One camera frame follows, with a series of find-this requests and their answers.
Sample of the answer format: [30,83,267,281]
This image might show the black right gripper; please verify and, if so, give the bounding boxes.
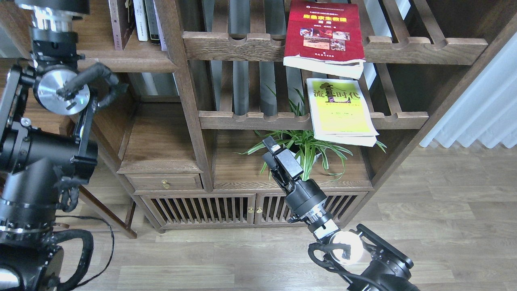
[263,136,328,224]

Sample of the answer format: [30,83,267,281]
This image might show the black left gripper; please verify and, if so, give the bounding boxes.
[15,0,90,31]

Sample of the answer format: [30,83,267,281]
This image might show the maroon book white characters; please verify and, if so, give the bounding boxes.
[108,0,135,51]

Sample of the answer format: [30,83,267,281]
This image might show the yellow green book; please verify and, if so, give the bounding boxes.
[306,78,379,147]

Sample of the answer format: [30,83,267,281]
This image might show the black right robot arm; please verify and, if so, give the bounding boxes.
[263,137,418,291]

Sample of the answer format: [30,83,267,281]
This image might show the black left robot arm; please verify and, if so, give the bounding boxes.
[0,0,128,291]

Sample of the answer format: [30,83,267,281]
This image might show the white plant pot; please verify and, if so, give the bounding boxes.
[292,150,322,167]

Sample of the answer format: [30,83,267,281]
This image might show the green spider plant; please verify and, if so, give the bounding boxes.
[255,89,386,181]

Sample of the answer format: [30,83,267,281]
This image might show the white upright book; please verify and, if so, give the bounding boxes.
[133,0,149,41]

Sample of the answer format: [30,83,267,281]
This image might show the dark wooden bookshelf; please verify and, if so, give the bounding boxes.
[73,0,516,232]

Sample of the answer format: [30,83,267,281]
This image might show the dark upright book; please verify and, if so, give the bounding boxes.
[144,0,160,44]

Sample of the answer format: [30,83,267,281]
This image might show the brass drawer knob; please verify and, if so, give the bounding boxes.
[161,180,170,189]

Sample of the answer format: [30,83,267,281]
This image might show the pale upright book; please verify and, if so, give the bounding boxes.
[154,0,168,51]

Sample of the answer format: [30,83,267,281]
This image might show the red book with photos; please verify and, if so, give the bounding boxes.
[283,0,366,79]

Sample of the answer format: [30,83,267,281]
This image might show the white curtain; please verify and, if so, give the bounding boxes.
[420,35,517,148]

